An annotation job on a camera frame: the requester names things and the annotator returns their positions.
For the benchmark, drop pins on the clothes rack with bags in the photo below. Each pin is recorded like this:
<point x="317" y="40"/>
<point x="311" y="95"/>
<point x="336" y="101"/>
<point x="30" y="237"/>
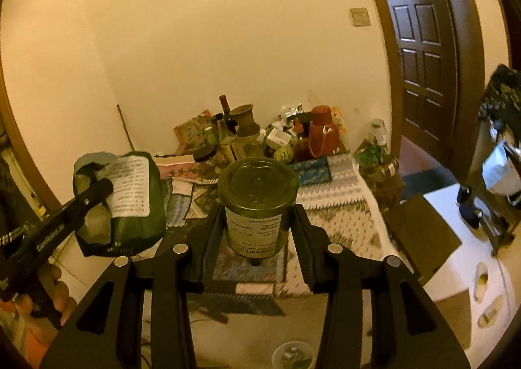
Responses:
<point x="502" y="96"/>

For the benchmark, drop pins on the brown window frame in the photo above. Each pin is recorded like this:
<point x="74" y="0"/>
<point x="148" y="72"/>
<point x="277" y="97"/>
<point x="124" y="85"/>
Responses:
<point x="31" y="165"/>

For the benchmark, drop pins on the red thermos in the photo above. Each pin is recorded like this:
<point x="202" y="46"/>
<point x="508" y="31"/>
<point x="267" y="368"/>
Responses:
<point x="323" y="133"/>

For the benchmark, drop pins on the patchwork tablecloth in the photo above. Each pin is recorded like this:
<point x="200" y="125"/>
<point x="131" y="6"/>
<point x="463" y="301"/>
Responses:
<point x="350" y="206"/>

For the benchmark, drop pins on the green leafy bag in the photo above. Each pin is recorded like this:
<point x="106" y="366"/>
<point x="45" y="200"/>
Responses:
<point x="368" y="155"/>

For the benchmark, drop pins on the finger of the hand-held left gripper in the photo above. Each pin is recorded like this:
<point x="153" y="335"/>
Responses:
<point x="93" y="196"/>

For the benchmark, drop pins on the black boots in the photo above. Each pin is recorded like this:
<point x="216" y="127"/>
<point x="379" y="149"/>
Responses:
<point x="470" y="210"/>

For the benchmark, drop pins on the beige wall switch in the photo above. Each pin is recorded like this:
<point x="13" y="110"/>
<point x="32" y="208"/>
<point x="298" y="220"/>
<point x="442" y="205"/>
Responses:
<point x="360" y="17"/>

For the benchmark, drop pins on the thin wooden stick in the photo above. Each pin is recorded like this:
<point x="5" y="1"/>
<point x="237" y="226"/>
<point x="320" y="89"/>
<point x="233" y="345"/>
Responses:
<point x="125" y="126"/>

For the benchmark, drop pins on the black lidded glass jar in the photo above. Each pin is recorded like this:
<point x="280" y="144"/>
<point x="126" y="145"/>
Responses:
<point x="205" y="155"/>

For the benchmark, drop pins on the pink patterned box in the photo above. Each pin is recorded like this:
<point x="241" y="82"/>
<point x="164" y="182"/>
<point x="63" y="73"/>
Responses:
<point x="175" y="167"/>

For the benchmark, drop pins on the white lidded glass jar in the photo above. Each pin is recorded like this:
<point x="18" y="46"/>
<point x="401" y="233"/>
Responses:
<point x="378" y="133"/>

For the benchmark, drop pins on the green snack bag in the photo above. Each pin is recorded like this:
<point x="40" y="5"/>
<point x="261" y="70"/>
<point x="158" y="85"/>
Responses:
<point x="142" y="206"/>

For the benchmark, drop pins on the white floor mat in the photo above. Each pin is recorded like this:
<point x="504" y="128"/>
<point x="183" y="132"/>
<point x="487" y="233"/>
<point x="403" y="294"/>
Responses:
<point x="456" y="271"/>

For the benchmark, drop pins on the white hanging bag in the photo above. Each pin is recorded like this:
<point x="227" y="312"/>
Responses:
<point x="500" y="173"/>

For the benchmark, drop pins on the person's left hand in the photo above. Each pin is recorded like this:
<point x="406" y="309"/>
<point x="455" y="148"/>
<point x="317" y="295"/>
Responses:
<point x="65" y="299"/>

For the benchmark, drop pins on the brown panelled door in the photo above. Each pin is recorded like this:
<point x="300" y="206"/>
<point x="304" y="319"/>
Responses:
<point x="415" y="27"/>

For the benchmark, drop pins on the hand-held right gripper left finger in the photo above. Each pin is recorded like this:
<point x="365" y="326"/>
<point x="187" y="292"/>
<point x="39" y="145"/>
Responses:
<point x="213" y="247"/>

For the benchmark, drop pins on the dark wooden side table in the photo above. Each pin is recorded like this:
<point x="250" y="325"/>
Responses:
<point x="390" y="190"/>

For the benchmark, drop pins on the clear glass bottle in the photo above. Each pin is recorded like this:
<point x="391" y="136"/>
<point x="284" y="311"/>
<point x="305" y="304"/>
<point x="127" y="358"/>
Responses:
<point x="228" y="141"/>

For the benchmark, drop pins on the brown ceramic vase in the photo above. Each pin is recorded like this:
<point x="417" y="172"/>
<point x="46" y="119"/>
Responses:
<point x="244" y="118"/>

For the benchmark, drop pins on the dark wine bottle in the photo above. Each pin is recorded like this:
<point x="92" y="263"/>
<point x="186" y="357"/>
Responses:
<point x="227" y="112"/>

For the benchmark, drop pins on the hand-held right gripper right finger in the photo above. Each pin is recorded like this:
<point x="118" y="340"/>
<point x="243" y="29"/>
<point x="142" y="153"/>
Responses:
<point x="303" y="247"/>

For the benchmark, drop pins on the brown wooden door frame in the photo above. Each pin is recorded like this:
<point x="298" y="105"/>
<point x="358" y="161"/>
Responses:
<point x="470" y="67"/>

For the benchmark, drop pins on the small white carton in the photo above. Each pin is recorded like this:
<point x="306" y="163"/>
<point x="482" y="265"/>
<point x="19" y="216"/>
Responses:
<point x="279" y="137"/>

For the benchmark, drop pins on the pale slipper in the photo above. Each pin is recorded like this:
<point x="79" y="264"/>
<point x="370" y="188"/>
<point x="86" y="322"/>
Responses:
<point x="490" y="312"/>
<point x="481" y="281"/>

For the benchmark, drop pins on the labelled glass jar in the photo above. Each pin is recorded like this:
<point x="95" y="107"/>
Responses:
<point x="386" y="168"/>

